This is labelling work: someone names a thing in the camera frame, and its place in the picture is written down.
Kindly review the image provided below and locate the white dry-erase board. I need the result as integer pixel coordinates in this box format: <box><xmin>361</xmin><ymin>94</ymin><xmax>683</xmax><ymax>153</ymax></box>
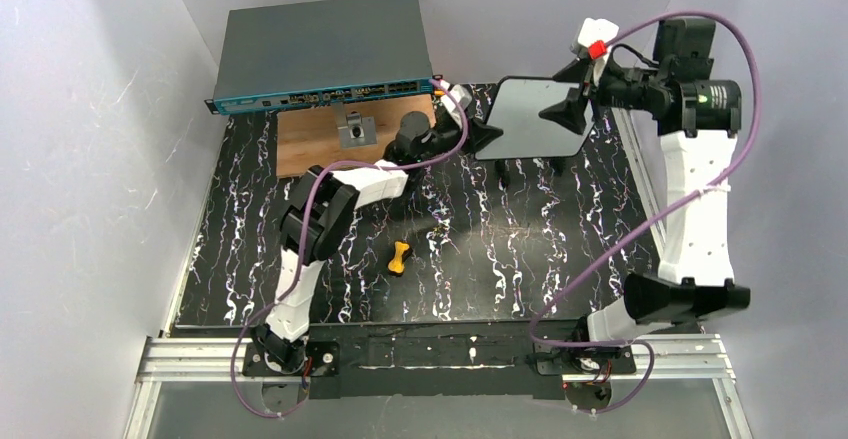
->
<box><xmin>475</xmin><ymin>76</ymin><xmax>595</xmax><ymax>161</ymax></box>

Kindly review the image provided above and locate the yellow whiteboard eraser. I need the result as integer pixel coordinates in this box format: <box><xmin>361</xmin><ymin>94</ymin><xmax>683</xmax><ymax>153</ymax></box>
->
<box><xmin>386</xmin><ymin>241</ymin><xmax>412</xmax><ymax>276</ymax></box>

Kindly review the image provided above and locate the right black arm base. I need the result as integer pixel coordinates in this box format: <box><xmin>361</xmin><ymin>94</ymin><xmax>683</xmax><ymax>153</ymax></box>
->
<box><xmin>527</xmin><ymin>315</ymin><xmax>644</xmax><ymax>417</ymax></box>

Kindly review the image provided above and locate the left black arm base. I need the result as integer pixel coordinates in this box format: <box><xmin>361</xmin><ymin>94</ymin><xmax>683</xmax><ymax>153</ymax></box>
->
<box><xmin>237</xmin><ymin>340</ymin><xmax>340</xmax><ymax>377</ymax></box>

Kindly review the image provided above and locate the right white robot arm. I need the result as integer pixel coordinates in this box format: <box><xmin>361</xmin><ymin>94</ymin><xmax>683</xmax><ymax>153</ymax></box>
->
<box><xmin>540</xmin><ymin>11</ymin><xmax>751</xmax><ymax>348</ymax></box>

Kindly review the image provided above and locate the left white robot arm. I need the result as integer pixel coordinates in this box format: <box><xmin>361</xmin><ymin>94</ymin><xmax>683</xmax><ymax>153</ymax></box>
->
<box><xmin>250</xmin><ymin>111</ymin><xmax>504</xmax><ymax>374</ymax></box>

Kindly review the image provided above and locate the black marble pattern mat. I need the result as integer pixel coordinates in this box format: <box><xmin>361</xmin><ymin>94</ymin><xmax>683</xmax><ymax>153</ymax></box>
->
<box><xmin>175</xmin><ymin>114</ymin><xmax>645</xmax><ymax>330</ymax></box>

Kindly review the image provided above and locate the brown wooden board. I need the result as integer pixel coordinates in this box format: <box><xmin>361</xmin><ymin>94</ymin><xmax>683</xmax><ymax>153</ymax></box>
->
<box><xmin>276</xmin><ymin>94</ymin><xmax>435</xmax><ymax>178</ymax></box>

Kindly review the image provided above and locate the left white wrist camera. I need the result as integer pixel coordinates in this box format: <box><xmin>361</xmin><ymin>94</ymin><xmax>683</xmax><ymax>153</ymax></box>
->
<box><xmin>440</xmin><ymin>81</ymin><xmax>472</xmax><ymax>125</ymax></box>

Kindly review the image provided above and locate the grey metal bracket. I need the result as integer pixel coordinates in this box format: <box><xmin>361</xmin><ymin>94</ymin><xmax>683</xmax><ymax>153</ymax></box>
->
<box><xmin>332</xmin><ymin>103</ymin><xmax>377</xmax><ymax>149</ymax></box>

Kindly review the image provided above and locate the grey network switch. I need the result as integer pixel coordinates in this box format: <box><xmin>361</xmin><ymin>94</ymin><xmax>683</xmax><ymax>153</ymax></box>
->
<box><xmin>206</xmin><ymin>0</ymin><xmax>434</xmax><ymax>115</ymax></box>

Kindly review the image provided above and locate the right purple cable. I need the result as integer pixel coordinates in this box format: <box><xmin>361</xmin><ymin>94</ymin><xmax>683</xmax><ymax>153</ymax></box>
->
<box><xmin>527</xmin><ymin>10</ymin><xmax>763</xmax><ymax>414</ymax></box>

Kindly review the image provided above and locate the purple cable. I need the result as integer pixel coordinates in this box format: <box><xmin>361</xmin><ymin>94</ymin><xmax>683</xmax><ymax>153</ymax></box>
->
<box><xmin>229</xmin><ymin>76</ymin><xmax>470</xmax><ymax>420</ymax></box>
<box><xmin>527</xmin><ymin>10</ymin><xmax>763</xmax><ymax>414</ymax></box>

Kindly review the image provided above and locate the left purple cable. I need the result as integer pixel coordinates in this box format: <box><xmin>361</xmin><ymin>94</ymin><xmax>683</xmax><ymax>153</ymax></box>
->
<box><xmin>229</xmin><ymin>76</ymin><xmax>470</xmax><ymax>420</ymax></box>

